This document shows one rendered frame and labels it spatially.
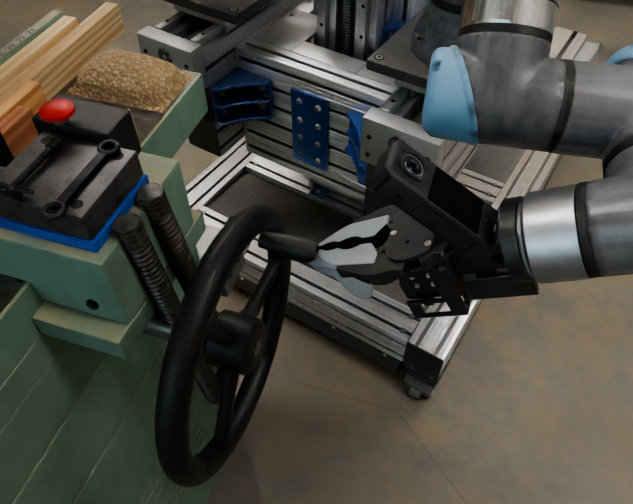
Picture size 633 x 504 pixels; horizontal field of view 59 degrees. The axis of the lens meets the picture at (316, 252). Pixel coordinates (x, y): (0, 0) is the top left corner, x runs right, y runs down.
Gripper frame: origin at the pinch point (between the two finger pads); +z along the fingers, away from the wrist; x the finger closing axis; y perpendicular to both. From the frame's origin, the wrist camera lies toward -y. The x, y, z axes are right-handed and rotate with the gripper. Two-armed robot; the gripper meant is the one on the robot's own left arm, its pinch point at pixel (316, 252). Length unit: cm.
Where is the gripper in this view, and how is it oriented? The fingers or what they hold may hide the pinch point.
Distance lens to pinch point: 56.3
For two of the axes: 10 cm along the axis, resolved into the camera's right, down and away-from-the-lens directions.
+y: 4.8, 6.8, 5.6
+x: 3.1, -7.2, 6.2
